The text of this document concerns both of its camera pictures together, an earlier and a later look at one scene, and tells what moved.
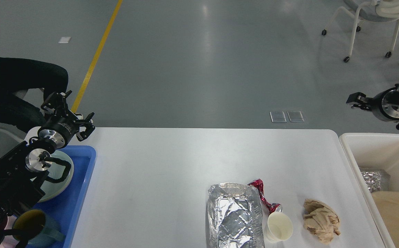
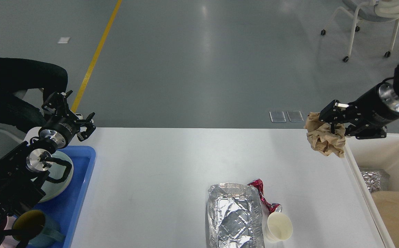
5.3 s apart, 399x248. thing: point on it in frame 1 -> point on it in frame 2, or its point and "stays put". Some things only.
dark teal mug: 33,225 stays put
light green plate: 53,191 stays put
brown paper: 321,220 -> 320,137
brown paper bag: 398,210 stays put
